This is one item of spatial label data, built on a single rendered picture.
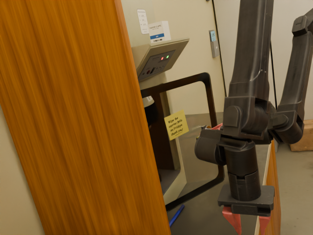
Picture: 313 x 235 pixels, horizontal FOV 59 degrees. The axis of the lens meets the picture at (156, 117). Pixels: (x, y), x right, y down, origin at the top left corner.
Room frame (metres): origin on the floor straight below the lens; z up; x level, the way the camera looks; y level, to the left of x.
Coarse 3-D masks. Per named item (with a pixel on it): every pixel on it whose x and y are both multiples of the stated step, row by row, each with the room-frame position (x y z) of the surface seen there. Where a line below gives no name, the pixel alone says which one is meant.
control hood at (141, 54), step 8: (168, 40) 0.82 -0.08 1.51; (176, 40) 0.87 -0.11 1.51; (184, 40) 0.94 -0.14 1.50; (136, 48) 0.73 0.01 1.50; (144, 48) 0.71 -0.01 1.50; (152, 48) 0.73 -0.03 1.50; (160, 48) 0.78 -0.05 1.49; (168, 48) 0.84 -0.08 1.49; (176, 48) 0.91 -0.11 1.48; (136, 56) 0.73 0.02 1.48; (144, 56) 0.72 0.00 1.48; (176, 56) 0.98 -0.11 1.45; (136, 64) 0.73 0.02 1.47; (144, 64) 0.75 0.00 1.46; (168, 64) 0.96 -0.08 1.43; (136, 72) 0.74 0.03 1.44; (160, 72) 0.93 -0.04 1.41
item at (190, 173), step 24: (144, 96) 0.79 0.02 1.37; (168, 96) 0.82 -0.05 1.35; (192, 96) 0.87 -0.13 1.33; (192, 120) 0.86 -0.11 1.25; (216, 120) 0.91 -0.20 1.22; (168, 144) 0.81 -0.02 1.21; (192, 144) 0.85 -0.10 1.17; (168, 168) 0.80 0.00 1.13; (192, 168) 0.84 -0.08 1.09; (216, 168) 0.89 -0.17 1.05; (168, 192) 0.79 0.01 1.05; (192, 192) 0.83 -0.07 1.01
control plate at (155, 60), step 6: (162, 54) 0.82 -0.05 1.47; (168, 54) 0.87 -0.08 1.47; (150, 60) 0.77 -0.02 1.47; (156, 60) 0.81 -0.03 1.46; (162, 60) 0.86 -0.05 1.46; (168, 60) 0.92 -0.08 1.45; (144, 66) 0.76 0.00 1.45; (150, 66) 0.80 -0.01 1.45; (156, 66) 0.85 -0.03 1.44; (162, 66) 0.90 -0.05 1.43; (156, 72) 0.89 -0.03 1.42; (138, 78) 0.78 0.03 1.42
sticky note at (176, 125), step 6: (174, 114) 0.83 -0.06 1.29; (180, 114) 0.84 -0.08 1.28; (168, 120) 0.82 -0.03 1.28; (174, 120) 0.83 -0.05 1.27; (180, 120) 0.84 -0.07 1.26; (168, 126) 0.81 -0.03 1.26; (174, 126) 0.82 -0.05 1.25; (180, 126) 0.83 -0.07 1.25; (186, 126) 0.85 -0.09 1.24; (168, 132) 0.81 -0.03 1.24; (174, 132) 0.82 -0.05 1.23; (180, 132) 0.83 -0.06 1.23
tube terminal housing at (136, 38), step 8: (128, 0) 0.89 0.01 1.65; (136, 0) 0.94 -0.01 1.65; (144, 0) 0.99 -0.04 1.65; (128, 8) 0.88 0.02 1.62; (136, 8) 0.93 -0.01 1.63; (144, 8) 0.98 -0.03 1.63; (152, 8) 1.04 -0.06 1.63; (128, 16) 0.87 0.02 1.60; (136, 16) 0.92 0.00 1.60; (152, 16) 1.02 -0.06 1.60; (128, 24) 0.87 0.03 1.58; (136, 24) 0.91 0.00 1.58; (128, 32) 0.86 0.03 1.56; (136, 32) 0.90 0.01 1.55; (136, 40) 0.89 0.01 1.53; (144, 40) 0.94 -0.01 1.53; (144, 80) 0.89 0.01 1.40; (152, 80) 0.94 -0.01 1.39; (160, 80) 0.99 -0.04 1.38; (144, 88) 0.88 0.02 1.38
